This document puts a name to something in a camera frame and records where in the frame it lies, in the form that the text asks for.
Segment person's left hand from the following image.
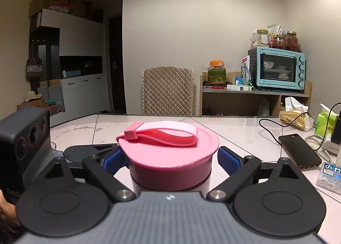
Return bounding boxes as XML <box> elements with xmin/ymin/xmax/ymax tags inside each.
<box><xmin>0</xmin><ymin>190</ymin><xmax>20</xmax><ymax>225</ymax></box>

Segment teal toaster oven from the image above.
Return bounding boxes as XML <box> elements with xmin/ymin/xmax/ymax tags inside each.
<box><xmin>248</xmin><ymin>46</ymin><xmax>306</xmax><ymax>94</ymax></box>

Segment pickle jar with orange lid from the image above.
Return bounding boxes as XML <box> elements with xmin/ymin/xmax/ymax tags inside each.
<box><xmin>208</xmin><ymin>60</ymin><xmax>227</xmax><ymax>84</ymax></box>

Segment white plastic bag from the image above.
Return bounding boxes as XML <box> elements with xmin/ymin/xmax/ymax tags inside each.
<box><xmin>284</xmin><ymin>97</ymin><xmax>309</xmax><ymax>113</ymax></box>

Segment glass jar of pale nuts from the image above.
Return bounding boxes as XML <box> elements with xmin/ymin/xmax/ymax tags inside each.
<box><xmin>255</xmin><ymin>29</ymin><xmax>270</xmax><ymax>47</ymax></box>

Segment black smartphone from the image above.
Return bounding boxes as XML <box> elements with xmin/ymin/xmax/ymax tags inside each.
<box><xmin>278</xmin><ymin>134</ymin><xmax>323</xmax><ymax>170</ymax></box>

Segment dark door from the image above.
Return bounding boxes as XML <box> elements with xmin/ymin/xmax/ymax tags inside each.
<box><xmin>108</xmin><ymin>13</ymin><xmax>127</xmax><ymax>114</ymax></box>

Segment yellow snack bag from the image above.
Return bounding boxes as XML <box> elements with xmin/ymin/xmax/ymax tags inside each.
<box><xmin>279</xmin><ymin>108</ymin><xmax>315</xmax><ymax>132</ymax></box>

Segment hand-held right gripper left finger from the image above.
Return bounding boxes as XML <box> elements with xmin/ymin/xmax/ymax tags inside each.
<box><xmin>40</xmin><ymin>150</ymin><xmax>136</xmax><ymax>203</ymax></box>

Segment black charger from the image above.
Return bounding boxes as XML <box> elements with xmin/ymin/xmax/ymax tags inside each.
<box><xmin>330</xmin><ymin>111</ymin><xmax>341</xmax><ymax>145</ymax></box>

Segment flat white box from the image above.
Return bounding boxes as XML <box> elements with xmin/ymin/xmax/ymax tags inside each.
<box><xmin>226</xmin><ymin>84</ymin><xmax>252</xmax><ymax>91</ymax></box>

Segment large glass jar red contents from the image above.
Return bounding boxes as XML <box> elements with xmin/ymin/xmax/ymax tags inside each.
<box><xmin>285</xmin><ymin>31</ymin><xmax>299</xmax><ymax>52</ymax></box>

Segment clear cotton swab box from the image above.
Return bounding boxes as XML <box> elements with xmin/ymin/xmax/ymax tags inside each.
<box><xmin>315</xmin><ymin>161</ymin><xmax>341</xmax><ymax>194</ymax></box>

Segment white and black cabinet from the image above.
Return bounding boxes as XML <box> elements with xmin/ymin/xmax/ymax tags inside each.
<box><xmin>29</xmin><ymin>8</ymin><xmax>107</xmax><ymax>127</ymax></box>

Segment pink printed thermos bottle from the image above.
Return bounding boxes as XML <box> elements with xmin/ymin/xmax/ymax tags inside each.
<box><xmin>132</xmin><ymin>175</ymin><xmax>211</xmax><ymax>194</ymax></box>

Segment small glass jar red contents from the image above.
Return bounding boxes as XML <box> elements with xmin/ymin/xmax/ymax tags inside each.
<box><xmin>270</xmin><ymin>34</ymin><xmax>286</xmax><ymax>50</ymax></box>

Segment red white snack package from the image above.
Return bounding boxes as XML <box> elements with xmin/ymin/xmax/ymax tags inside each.
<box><xmin>241</xmin><ymin>56</ymin><xmax>253</xmax><ymax>85</ymax></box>

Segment black charging cable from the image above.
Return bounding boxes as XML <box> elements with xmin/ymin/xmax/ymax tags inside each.
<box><xmin>258</xmin><ymin>103</ymin><xmax>341</xmax><ymax>152</ymax></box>

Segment white power strip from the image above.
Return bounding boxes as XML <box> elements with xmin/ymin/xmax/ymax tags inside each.
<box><xmin>322</xmin><ymin>137</ymin><xmax>341</xmax><ymax>154</ymax></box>

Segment cardboard boxes on cabinet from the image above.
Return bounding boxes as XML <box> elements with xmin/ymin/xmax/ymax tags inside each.
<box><xmin>29</xmin><ymin>0</ymin><xmax>89</xmax><ymax>18</ymax></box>

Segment green tissue box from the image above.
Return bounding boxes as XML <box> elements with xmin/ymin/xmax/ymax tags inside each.
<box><xmin>314</xmin><ymin>104</ymin><xmax>337</xmax><ymax>138</ymax></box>

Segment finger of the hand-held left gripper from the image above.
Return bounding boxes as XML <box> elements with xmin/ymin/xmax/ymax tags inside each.
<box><xmin>92</xmin><ymin>143</ymin><xmax>121</xmax><ymax>160</ymax></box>

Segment grey hanging bag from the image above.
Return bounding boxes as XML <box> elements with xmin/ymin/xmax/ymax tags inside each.
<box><xmin>25</xmin><ymin>44</ymin><xmax>44</xmax><ymax>82</ymax></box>

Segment straw hat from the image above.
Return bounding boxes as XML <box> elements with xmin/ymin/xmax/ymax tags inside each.
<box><xmin>21</xmin><ymin>91</ymin><xmax>43</xmax><ymax>104</ymax></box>

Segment white paper pouch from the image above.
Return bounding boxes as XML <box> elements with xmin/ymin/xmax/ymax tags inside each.
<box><xmin>267</xmin><ymin>23</ymin><xmax>283</xmax><ymax>36</ymax></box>

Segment quilted beige chair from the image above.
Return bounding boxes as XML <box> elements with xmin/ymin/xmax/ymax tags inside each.
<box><xmin>141</xmin><ymin>66</ymin><xmax>195</xmax><ymax>116</ymax></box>

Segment pink bottle cap with strap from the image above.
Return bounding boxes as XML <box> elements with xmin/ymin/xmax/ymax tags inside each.
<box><xmin>116</xmin><ymin>121</ymin><xmax>220</xmax><ymax>184</ymax></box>

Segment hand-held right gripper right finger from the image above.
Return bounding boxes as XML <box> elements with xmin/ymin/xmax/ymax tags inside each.
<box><xmin>206</xmin><ymin>146</ymin><xmax>303</xmax><ymax>203</ymax></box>

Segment wooden shelf unit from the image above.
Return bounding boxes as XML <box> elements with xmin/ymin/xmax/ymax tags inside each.
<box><xmin>200</xmin><ymin>72</ymin><xmax>313</xmax><ymax>117</ymax></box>

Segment brown cardboard box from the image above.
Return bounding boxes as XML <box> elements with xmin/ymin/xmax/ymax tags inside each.
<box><xmin>16</xmin><ymin>97</ymin><xmax>46</xmax><ymax>112</ymax></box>

